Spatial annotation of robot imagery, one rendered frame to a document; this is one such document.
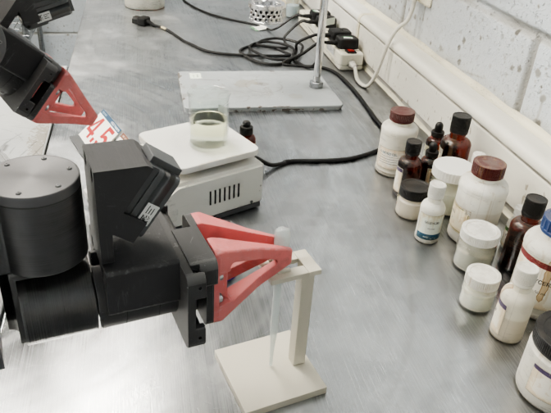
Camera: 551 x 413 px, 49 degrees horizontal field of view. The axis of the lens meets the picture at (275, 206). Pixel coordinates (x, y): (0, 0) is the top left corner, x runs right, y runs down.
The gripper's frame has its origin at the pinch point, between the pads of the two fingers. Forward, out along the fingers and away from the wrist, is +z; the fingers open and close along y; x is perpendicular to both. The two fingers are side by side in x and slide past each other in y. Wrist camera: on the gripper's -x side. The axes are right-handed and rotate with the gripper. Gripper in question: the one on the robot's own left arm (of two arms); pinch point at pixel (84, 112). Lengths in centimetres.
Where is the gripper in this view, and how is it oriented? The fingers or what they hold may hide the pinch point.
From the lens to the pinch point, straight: 77.6
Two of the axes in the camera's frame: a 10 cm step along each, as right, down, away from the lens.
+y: -5.8, -4.5, 6.8
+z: 5.7, 3.6, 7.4
